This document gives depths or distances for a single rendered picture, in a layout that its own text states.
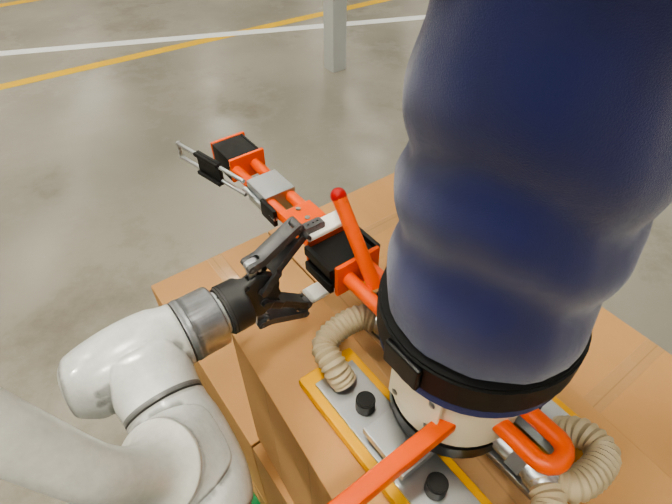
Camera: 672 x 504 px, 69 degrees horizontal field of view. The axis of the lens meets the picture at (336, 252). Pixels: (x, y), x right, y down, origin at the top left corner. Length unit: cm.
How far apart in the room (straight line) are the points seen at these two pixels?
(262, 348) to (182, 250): 164
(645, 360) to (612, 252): 110
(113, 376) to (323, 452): 30
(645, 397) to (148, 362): 116
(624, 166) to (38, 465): 47
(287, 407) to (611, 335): 99
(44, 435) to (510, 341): 39
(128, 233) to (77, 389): 198
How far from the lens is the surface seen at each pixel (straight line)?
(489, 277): 39
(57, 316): 235
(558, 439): 64
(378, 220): 164
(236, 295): 68
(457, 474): 72
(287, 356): 81
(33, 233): 282
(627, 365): 147
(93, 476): 51
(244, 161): 96
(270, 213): 84
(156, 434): 58
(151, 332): 65
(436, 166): 37
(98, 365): 65
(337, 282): 72
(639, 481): 82
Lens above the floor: 162
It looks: 45 degrees down
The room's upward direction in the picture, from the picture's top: straight up
